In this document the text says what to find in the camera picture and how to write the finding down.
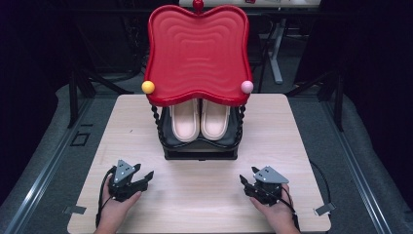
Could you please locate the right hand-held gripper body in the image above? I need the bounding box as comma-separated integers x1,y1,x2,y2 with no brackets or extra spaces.
247,166,290,207

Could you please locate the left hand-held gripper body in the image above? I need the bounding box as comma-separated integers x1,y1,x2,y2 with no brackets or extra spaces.
108,159,150,203

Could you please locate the cream clog shoe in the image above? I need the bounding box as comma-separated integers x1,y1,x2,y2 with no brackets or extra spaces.
169,98,201,143
200,98,232,141

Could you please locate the red and black shoe rack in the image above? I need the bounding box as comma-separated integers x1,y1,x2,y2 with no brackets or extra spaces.
141,0,255,161

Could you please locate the person's left hand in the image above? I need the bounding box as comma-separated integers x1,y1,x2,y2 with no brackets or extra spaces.
95,183,143,234

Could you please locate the person's right hand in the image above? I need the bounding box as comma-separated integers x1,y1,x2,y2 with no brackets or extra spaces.
248,183,301,234

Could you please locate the grey tape piece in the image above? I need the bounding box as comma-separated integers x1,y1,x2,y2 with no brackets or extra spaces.
62,205,88,215
314,202,337,217

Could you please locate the black metal stand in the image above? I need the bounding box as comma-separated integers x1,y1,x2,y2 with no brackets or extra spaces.
285,69,345,133
67,64,134,130

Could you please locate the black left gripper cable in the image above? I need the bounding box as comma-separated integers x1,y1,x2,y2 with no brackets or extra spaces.
94,166,117,229

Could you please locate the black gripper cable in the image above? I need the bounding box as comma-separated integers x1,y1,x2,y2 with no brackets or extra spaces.
274,184,301,232
94,166,117,229

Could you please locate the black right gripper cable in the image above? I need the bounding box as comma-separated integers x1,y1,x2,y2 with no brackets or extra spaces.
274,184,301,232

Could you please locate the thin black cable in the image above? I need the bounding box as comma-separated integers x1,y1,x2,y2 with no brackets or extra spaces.
309,160,333,215

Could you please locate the aluminium floor rail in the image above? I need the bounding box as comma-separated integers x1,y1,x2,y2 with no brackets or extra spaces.
3,97,95,234
319,97,394,234

